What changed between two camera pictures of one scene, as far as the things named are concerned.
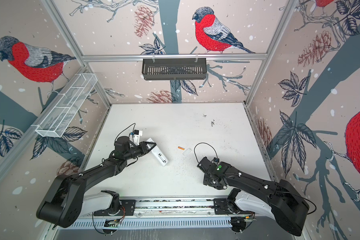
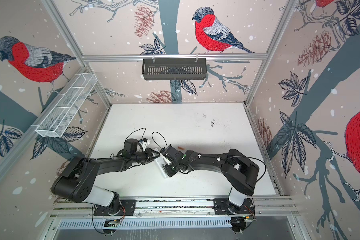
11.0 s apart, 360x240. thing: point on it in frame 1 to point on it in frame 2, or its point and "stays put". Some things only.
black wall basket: x=174 y=68 stays put
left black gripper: x=143 y=146 to x=149 y=153
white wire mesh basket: x=61 y=112 stays put
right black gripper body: x=207 y=179 to x=172 y=167
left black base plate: x=127 y=208 stays put
